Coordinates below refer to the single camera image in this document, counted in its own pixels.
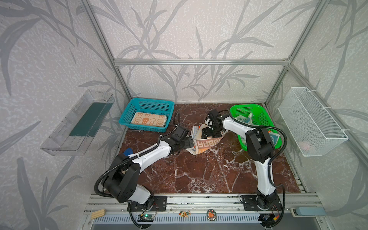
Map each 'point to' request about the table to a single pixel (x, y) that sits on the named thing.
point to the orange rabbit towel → (149, 119)
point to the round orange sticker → (211, 214)
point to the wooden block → (97, 213)
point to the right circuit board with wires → (270, 219)
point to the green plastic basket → (260, 117)
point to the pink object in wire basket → (304, 145)
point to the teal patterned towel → (248, 120)
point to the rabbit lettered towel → (201, 145)
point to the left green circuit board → (145, 217)
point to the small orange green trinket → (184, 213)
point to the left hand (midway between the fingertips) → (188, 138)
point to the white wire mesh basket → (314, 132)
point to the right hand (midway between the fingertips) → (206, 132)
